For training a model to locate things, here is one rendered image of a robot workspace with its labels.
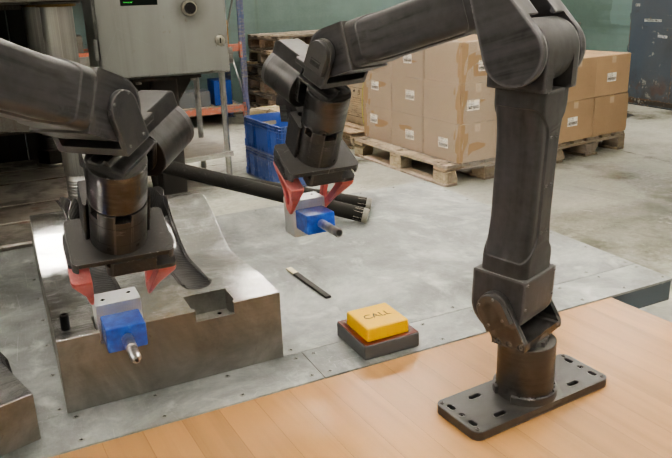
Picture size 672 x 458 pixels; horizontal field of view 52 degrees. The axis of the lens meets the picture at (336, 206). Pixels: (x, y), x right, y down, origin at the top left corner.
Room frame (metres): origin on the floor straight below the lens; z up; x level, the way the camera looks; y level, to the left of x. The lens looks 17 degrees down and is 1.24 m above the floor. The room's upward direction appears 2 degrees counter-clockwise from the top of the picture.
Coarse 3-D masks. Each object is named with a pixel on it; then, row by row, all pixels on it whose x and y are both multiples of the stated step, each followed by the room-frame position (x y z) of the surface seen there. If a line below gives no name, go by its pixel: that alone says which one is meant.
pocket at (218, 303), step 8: (224, 288) 0.81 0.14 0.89; (192, 296) 0.79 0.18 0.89; (200, 296) 0.79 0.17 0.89; (208, 296) 0.80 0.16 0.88; (216, 296) 0.80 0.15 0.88; (224, 296) 0.81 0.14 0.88; (192, 304) 0.79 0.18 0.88; (200, 304) 0.79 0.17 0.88; (208, 304) 0.80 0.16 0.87; (216, 304) 0.80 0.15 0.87; (224, 304) 0.81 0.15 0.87; (232, 304) 0.77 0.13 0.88; (200, 312) 0.79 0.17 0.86; (208, 312) 0.80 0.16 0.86; (216, 312) 0.80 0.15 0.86; (224, 312) 0.79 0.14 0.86; (232, 312) 0.77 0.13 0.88; (200, 320) 0.75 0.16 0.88
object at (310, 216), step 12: (312, 192) 0.99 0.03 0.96; (300, 204) 0.95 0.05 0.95; (312, 204) 0.96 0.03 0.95; (324, 204) 0.96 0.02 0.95; (288, 216) 0.96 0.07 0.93; (300, 216) 0.93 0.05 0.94; (312, 216) 0.91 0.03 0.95; (324, 216) 0.92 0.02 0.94; (288, 228) 0.96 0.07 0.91; (300, 228) 0.93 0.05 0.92; (312, 228) 0.91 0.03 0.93; (324, 228) 0.89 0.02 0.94; (336, 228) 0.87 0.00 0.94
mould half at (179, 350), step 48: (192, 192) 1.11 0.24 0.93; (48, 240) 0.94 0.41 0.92; (192, 240) 0.98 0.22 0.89; (48, 288) 0.84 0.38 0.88; (144, 288) 0.82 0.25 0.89; (240, 288) 0.81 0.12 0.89; (96, 336) 0.70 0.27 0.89; (192, 336) 0.74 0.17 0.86; (240, 336) 0.77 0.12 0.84; (96, 384) 0.69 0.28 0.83; (144, 384) 0.72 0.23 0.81
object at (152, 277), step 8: (152, 256) 0.68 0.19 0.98; (160, 256) 0.70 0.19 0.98; (168, 256) 0.70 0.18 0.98; (112, 264) 0.66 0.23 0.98; (120, 264) 0.66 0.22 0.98; (128, 264) 0.67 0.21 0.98; (136, 264) 0.67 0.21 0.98; (144, 264) 0.68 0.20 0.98; (152, 264) 0.68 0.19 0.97; (160, 264) 0.69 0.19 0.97; (168, 264) 0.69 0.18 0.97; (112, 272) 0.66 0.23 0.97; (120, 272) 0.67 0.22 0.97; (128, 272) 0.67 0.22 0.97; (136, 272) 0.68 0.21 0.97; (152, 272) 0.71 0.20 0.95; (160, 272) 0.69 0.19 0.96; (168, 272) 0.70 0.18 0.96; (152, 280) 0.71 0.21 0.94; (160, 280) 0.71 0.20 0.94; (152, 288) 0.73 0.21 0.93
